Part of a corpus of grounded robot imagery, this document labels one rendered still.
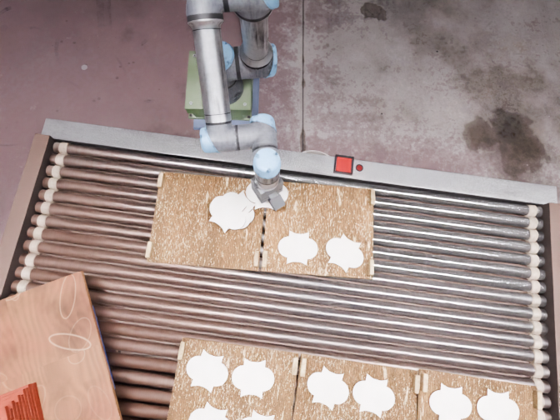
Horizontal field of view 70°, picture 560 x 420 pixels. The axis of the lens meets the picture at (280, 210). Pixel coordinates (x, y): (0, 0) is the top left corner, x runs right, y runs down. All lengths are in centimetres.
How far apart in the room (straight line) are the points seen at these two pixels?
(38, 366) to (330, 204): 112
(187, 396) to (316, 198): 83
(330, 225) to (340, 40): 183
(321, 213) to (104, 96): 190
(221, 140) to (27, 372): 95
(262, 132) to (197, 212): 51
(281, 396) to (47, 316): 81
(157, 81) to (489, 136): 226
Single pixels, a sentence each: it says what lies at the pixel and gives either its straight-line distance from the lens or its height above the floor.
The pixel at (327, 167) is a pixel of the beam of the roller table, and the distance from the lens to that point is 162.
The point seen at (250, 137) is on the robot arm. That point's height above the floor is 136.
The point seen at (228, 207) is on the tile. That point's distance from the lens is 149.
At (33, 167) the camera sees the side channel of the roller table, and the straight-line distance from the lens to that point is 179.
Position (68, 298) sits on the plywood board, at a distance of 152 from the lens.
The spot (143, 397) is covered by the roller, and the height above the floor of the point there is 92.
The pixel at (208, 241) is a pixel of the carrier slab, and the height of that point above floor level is 94.
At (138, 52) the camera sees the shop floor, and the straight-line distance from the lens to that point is 311.
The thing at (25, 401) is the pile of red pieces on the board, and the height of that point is 111.
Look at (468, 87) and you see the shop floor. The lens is 317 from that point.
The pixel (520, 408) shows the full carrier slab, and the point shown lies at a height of 94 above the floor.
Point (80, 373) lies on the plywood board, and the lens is 150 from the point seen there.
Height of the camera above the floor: 241
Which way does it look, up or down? 75 degrees down
